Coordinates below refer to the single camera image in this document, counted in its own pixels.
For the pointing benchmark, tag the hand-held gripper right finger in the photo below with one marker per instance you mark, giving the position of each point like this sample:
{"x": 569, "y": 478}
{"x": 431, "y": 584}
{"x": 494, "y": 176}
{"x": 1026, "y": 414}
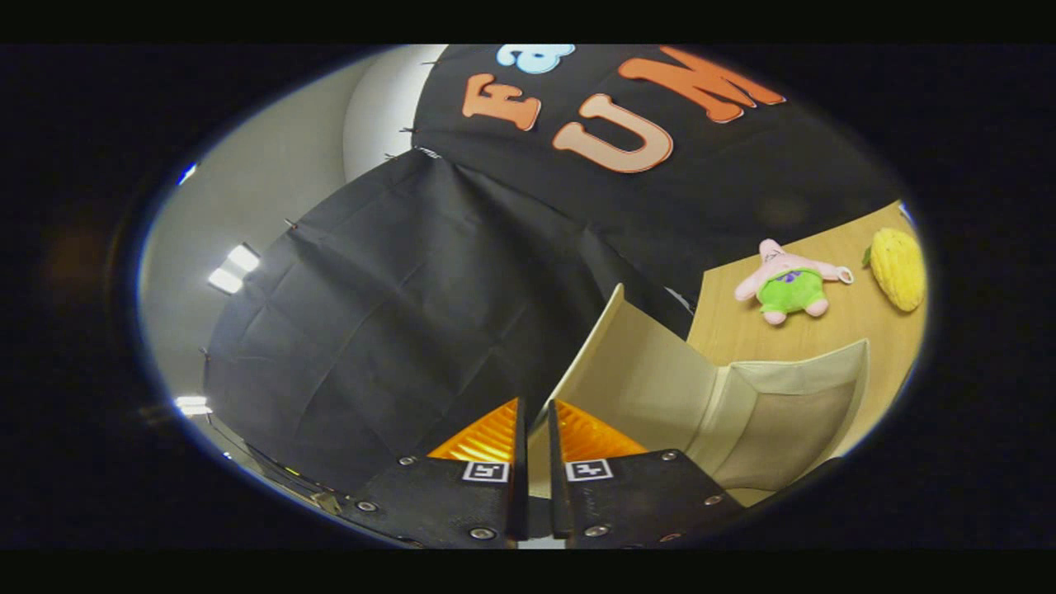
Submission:
{"x": 558, "y": 478}

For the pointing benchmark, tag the pink star plush toy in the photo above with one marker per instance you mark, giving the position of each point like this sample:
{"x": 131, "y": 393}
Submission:
{"x": 790, "y": 285}

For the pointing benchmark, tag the beige fabric storage box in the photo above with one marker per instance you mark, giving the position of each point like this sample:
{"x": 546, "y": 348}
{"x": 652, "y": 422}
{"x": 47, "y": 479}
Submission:
{"x": 643, "y": 379}

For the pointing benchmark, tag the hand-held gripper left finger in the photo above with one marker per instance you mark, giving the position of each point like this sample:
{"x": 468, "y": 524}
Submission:
{"x": 521, "y": 478}

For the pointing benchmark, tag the yellow plush toy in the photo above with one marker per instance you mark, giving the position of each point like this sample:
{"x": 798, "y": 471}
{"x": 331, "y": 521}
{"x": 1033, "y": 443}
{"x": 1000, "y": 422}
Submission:
{"x": 898, "y": 268}

